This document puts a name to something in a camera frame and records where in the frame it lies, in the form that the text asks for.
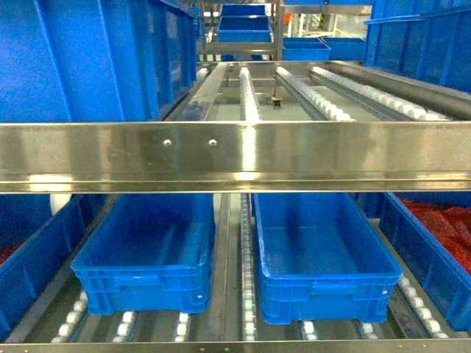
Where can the steel shelf front beam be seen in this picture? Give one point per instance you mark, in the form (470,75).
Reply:
(234,156)

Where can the blue bin with orange caps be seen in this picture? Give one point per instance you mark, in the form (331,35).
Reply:
(442,278)

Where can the blue empty bin left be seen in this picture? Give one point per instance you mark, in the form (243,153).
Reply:
(150,252)

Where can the blue empty bin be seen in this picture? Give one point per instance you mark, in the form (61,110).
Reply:
(150,252)
(320,259)

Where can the blue empty bin right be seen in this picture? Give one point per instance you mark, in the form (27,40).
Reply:
(320,259)

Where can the large blue bin upper left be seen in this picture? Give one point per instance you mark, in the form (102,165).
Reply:
(95,61)

